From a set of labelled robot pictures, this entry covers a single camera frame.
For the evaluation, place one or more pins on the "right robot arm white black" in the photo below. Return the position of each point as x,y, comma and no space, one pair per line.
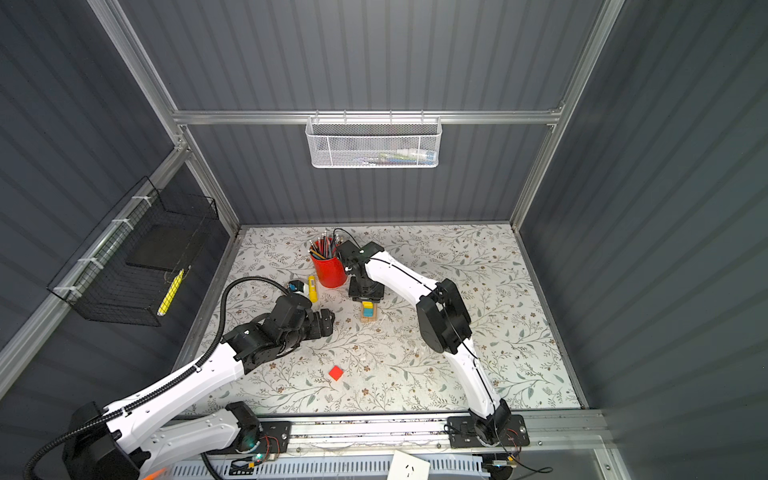
444,324

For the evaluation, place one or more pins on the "white wire mesh basket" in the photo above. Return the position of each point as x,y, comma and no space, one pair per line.
338,145

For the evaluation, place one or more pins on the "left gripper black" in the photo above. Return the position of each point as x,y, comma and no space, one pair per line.
317,329

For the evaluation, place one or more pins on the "yellow marker in black basket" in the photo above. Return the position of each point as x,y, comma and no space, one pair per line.
170,295

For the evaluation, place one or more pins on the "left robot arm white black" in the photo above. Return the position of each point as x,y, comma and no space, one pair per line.
107,443

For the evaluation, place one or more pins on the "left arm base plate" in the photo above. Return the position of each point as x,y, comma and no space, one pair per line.
270,437

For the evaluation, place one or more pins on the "small red cube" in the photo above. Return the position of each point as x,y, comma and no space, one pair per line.
336,373

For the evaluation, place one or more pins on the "markers in white basket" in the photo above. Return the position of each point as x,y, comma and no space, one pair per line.
401,157

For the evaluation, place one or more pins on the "coloured pencils bunch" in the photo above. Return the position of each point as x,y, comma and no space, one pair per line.
324,247

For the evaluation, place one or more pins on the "white power socket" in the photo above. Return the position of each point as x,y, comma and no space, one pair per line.
404,466

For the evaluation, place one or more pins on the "black wire wall basket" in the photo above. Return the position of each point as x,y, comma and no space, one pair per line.
125,273

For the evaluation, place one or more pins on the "yellow highlighter on table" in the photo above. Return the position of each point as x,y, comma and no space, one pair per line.
312,289

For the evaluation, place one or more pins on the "red pencil cup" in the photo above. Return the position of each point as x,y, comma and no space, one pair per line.
330,271

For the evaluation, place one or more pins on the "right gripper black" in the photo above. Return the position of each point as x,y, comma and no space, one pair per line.
353,292

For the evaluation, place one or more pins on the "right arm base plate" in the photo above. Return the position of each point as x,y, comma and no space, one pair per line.
462,432

